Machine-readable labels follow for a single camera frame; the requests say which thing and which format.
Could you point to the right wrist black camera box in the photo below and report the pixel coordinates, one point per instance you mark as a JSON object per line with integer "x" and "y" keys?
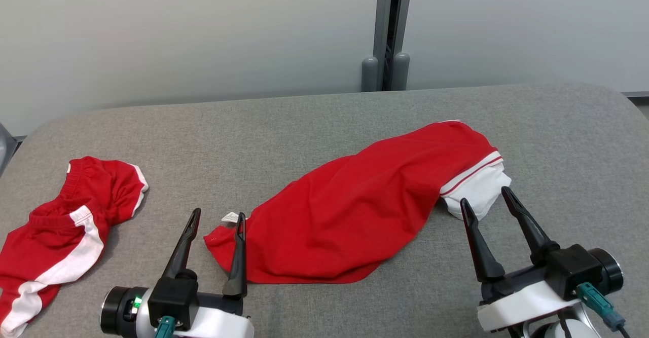
{"x": 573, "y": 272}

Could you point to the red shirt white sleeves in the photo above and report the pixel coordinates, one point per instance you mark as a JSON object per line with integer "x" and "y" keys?
{"x": 355, "y": 201}

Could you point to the red shorts white stripe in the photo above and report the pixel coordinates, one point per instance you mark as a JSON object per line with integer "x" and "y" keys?
{"x": 50, "y": 226}

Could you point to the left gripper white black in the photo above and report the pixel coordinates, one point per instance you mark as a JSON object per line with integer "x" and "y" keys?
{"x": 218, "y": 324}

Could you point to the grey double partition post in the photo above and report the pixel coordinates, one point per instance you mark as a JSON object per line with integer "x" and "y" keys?
{"x": 384, "y": 13}

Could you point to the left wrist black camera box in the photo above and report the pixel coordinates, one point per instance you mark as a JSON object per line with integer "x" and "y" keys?
{"x": 172, "y": 302}

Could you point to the grey cylindrical post foot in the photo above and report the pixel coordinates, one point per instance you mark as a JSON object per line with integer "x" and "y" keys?
{"x": 400, "y": 72}
{"x": 369, "y": 74}

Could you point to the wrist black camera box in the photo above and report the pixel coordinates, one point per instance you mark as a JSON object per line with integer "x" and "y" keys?
{"x": 172, "y": 302}
{"x": 573, "y": 272}

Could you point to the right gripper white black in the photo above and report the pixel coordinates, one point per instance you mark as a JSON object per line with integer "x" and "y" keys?
{"x": 527, "y": 305}

